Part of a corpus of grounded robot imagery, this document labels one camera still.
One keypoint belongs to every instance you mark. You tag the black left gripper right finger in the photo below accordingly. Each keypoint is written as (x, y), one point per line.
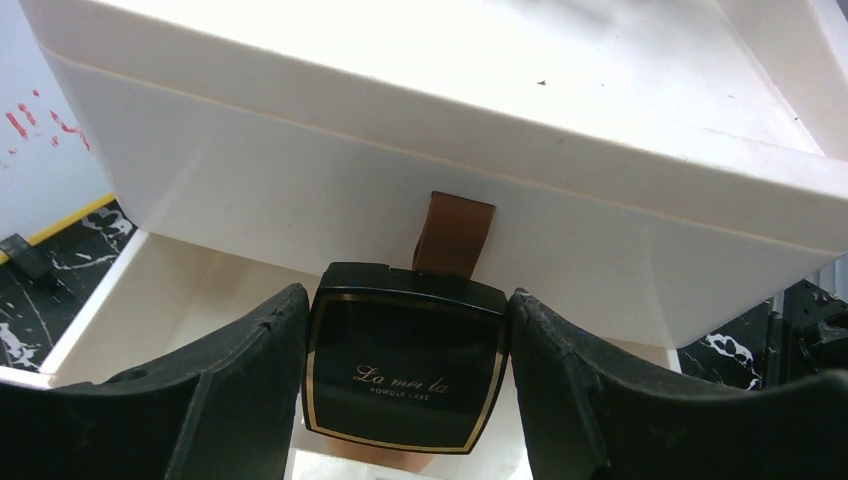
(591, 410)

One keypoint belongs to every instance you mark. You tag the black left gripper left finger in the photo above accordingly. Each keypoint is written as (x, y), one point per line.
(220, 407)

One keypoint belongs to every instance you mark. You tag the white drawer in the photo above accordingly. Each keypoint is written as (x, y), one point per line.
(127, 301)
(628, 245)

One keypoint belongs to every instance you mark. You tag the black gold compact case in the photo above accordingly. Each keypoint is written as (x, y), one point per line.
(403, 360)

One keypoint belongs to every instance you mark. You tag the white top drawer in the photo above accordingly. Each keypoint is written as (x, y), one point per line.
(628, 245)

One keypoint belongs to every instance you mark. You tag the brown leather drawer pull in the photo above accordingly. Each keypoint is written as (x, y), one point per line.
(453, 235)

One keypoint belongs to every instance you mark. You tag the white drawer organizer box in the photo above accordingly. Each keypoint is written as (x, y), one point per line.
(433, 77)

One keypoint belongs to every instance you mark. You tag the black whiteboard clip stand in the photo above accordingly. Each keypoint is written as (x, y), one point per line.
(30, 262)

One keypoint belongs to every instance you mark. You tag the yellow framed whiteboard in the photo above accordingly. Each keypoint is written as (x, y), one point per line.
(49, 174)

